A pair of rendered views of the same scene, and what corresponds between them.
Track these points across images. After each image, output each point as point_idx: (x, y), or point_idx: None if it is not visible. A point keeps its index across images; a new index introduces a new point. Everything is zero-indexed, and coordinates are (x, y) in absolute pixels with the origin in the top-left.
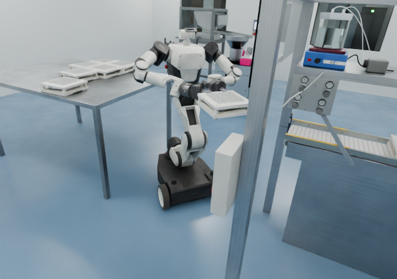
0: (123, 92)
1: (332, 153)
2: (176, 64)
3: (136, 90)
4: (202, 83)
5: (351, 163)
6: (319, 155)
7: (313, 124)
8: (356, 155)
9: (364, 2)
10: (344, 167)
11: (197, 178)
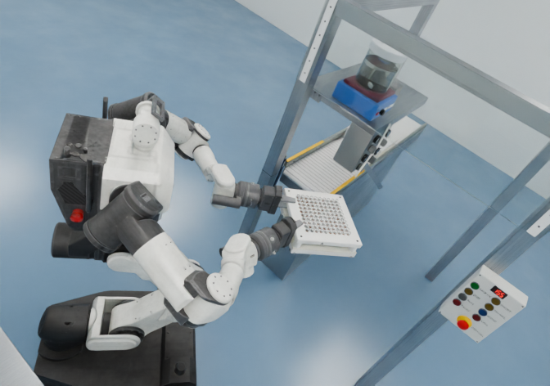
0: (12, 383)
1: (353, 183)
2: (166, 207)
3: (9, 338)
4: (291, 217)
5: (380, 186)
6: (346, 190)
7: (303, 154)
8: (366, 172)
9: (374, 9)
10: (355, 186)
11: (175, 325)
